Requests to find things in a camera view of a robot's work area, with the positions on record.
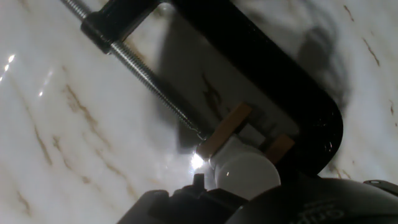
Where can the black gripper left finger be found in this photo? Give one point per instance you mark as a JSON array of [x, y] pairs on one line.
[[146, 208]]

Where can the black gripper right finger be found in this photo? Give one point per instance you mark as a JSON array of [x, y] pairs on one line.
[[199, 205]]

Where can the white light bulb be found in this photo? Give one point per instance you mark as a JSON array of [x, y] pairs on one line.
[[245, 174]]

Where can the small wooden clamp pad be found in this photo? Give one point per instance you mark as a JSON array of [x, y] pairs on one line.
[[280, 147], [224, 130]]

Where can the marble pattern table sheet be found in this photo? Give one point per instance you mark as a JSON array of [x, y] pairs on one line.
[[77, 124]]

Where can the black metal C-clamp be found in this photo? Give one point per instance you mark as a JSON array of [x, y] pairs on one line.
[[264, 71]]

